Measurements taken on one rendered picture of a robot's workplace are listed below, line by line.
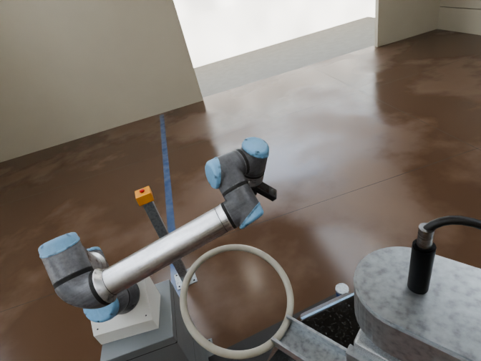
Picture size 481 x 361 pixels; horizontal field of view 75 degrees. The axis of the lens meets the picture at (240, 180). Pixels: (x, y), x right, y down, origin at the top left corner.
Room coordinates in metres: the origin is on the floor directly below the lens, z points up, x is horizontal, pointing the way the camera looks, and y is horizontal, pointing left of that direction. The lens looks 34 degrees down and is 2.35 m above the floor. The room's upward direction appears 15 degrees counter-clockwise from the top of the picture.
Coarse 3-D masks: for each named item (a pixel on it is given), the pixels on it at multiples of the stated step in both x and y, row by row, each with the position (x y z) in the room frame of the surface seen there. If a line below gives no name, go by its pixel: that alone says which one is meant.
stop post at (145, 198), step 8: (136, 192) 2.13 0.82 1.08; (144, 192) 2.10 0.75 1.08; (144, 200) 2.06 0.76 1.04; (152, 200) 2.07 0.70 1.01; (152, 208) 2.08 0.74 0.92; (152, 216) 2.07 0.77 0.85; (160, 216) 2.15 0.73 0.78; (152, 224) 2.07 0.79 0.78; (160, 224) 2.08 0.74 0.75; (160, 232) 2.07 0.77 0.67; (176, 264) 2.07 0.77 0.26; (184, 272) 2.08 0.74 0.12; (176, 280) 2.11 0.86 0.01; (192, 280) 2.06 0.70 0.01
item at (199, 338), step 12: (216, 252) 1.06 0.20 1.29; (252, 252) 1.05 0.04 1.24; (264, 252) 1.04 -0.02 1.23; (276, 264) 0.97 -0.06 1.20; (192, 276) 0.96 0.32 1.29; (288, 288) 0.86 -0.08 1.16; (180, 300) 0.85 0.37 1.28; (288, 300) 0.81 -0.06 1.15; (288, 312) 0.76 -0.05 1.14; (192, 324) 0.76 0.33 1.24; (288, 324) 0.72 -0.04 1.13; (192, 336) 0.72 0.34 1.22; (276, 336) 0.68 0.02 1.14; (216, 348) 0.67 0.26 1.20; (264, 348) 0.65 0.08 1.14
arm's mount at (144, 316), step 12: (144, 288) 1.17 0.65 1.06; (156, 288) 1.27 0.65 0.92; (144, 300) 1.13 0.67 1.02; (156, 300) 1.20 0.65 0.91; (132, 312) 1.10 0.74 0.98; (144, 312) 1.09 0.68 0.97; (156, 312) 1.13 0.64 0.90; (96, 324) 1.09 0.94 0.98; (108, 324) 1.08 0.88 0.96; (120, 324) 1.07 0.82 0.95; (132, 324) 1.06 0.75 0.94; (144, 324) 1.06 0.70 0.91; (156, 324) 1.06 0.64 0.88; (96, 336) 1.05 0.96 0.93; (108, 336) 1.06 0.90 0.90; (120, 336) 1.06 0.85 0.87
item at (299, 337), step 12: (300, 324) 0.70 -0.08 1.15; (288, 336) 0.69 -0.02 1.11; (300, 336) 0.67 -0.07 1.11; (312, 336) 0.66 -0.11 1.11; (324, 336) 0.63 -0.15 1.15; (288, 348) 0.62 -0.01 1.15; (300, 348) 0.63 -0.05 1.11; (312, 348) 0.62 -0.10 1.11; (324, 348) 0.61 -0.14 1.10; (336, 348) 0.58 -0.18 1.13; (300, 360) 0.58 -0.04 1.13; (312, 360) 0.58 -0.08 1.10; (324, 360) 0.56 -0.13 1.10; (336, 360) 0.55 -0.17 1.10
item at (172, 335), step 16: (160, 288) 1.33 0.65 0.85; (160, 304) 1.21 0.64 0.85; (176, 304) 1.26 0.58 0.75; (160, 320) 1.10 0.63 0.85; (176, 320) 1.13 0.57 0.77; (144, 336) 1.04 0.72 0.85; (160, 336) 1.01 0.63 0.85; (176, 336) 1.02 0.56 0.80; (112, 352) 0.99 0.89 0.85; (128, 352) 0.97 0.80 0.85; (144, 352) 0.97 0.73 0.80; (160, 352) 0.98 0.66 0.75; (176, 352) 0.99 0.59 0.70; (192, 352) 1.09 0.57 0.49; (208, 352) 1.33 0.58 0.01
